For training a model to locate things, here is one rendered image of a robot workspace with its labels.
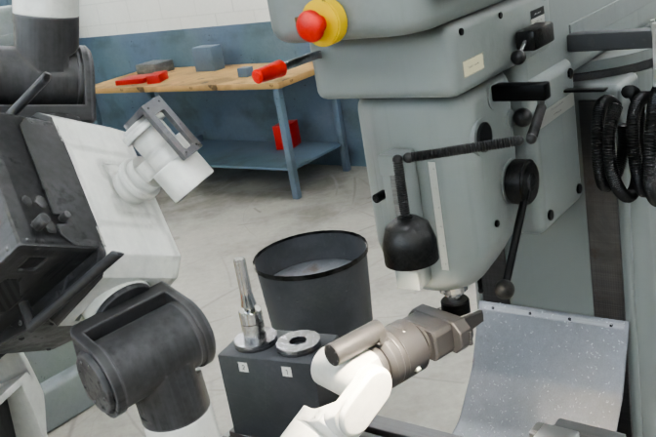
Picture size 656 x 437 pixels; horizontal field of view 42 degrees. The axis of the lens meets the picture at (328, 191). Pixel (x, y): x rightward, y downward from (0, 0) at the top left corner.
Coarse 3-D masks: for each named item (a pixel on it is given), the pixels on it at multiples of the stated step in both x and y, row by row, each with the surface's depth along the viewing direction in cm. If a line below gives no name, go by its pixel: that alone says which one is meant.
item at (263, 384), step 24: (240, 336) 176; (288, 336) 172; (312, 336) 170; (336, 336) 172; (240, 360) 170; (264, 360) 167; (288, 360) 165; (240, 384) 172; (264, 384) 169; (288, 384) 167; (312, 384) 164; (240, 408) 174; (264, 408) 172; (288, 408) 169; (312, 408) 166; (240, 432) 177; (264, 432) 174
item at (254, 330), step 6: (240, 318) 171; (252, 318) 170; (258, 318) 171; (246, 324) 171; (252, 324) 171; (258, 324) 171; (264, 324) 173; (246, 330) 172; (252, 330) 171; (258, 330) 172; (264, 330) 173; (246, 336) 172; (252, 336) 172; (258, 336) 172; (264, 336) 173
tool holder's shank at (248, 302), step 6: (234, 258) 169; (240, 258) 169; (234, 264) 169; (240, 264) 168; (246, 264) 169; (240, 270) 168; (246, 270) 169; (240, 276) 169; (246, 276) 169; (240, 282) 169; (246, 282) 169; (240, 288) 170; (246, 288) 170; (240, 294) 171; (246, 294) 170; (252, 294) 171; (246, 300) 170; (252, 300) 171; (246, 306) 170; (252, 306) 171
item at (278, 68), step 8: (304, 56) 121; (312, 56) 122; (320, 56) 123; (272, 64) 115; (280, 64) 116; (288, 64) 117; (296, 64) 119; (256, 72) 113; (264, 72) 113; (272, 72) 114; (280, 72) 115; (256, 80) 113; (264, 80) 113
